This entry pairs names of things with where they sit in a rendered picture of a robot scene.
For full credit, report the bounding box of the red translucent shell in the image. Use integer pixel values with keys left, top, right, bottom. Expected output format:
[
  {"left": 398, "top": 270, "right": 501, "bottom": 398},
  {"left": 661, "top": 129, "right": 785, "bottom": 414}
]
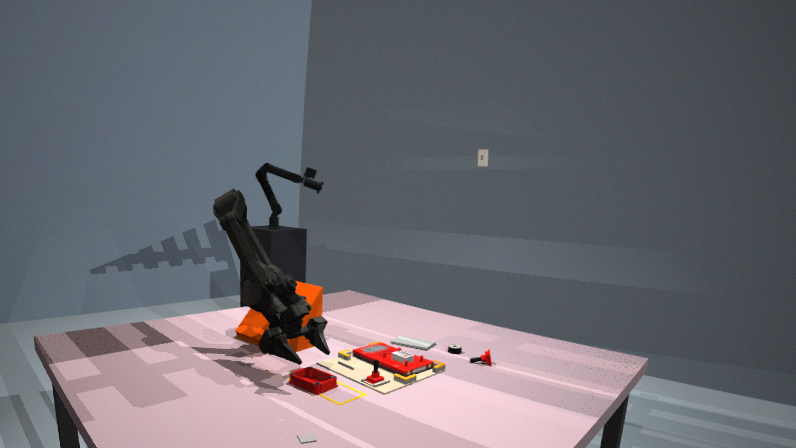
[{"left": 289, "top": 366, "right": 339, "bottom": 395}]

